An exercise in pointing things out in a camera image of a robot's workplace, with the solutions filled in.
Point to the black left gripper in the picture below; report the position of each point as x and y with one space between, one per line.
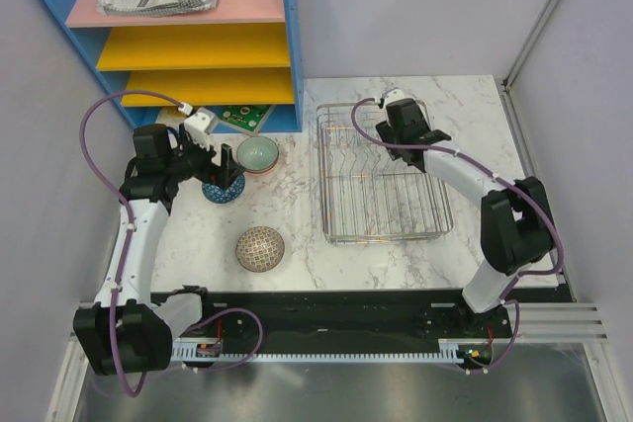
227 170

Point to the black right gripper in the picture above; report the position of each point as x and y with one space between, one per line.
384 128

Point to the blue triangle pattern bowl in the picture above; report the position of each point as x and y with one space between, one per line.
217 195

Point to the chrome wire dish rack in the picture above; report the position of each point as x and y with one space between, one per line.
366 196

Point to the brown lattice pattern bowl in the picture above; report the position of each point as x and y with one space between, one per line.
260 249

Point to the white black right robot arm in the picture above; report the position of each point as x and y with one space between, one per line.
517 228

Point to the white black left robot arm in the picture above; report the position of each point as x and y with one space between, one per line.
122 331

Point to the celadon green bowl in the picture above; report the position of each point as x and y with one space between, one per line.
257 152

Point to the pink bowl under green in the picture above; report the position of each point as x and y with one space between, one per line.
258 172

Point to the green white book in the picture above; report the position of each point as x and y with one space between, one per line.
246 119

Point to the yellow white book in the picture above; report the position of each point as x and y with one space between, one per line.
174 117

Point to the blue pink yellow shelf unit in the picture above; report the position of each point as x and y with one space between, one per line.
242 53

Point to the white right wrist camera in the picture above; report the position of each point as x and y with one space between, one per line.
391 96

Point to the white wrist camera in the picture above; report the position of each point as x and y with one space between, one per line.
200 127
391 96

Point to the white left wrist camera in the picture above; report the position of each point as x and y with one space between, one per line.
200 127

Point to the white slotted cable duct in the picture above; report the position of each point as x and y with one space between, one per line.
204 351

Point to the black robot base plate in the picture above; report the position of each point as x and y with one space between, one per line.
346 321

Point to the aluminium frame rail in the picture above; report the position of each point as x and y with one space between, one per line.
558 323

